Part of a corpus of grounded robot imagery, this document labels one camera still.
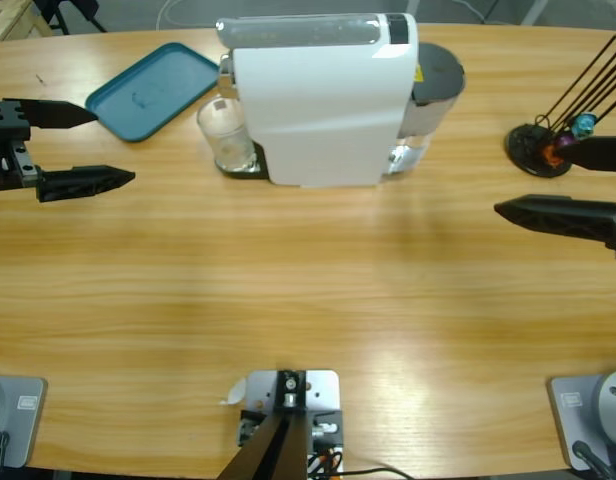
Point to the white mount block dark post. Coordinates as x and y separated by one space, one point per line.
318 390

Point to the black capsule holder with rods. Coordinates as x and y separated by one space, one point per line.
528 150

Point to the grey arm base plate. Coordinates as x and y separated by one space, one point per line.
23 420
568 420

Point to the grey metal frame leg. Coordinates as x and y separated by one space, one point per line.
535 10

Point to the white capsule coffee machine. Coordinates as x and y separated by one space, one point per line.
313 110

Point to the clear glass cup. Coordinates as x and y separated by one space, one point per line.
223 130

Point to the purple coffee capsule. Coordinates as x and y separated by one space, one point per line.
565 140

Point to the water tank with dark lid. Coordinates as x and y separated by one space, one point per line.
438 70

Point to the drip tray with metal grate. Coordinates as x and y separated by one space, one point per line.
258 172

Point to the black stand legs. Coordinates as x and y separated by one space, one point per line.
83 6

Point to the white paper tag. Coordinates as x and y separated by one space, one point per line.
235 392

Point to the teal plastic tray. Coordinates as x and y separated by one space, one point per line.
153 75

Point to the orange coffee capsule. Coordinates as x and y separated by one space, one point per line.
553 156

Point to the blue coffee capsule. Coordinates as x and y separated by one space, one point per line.
584 125

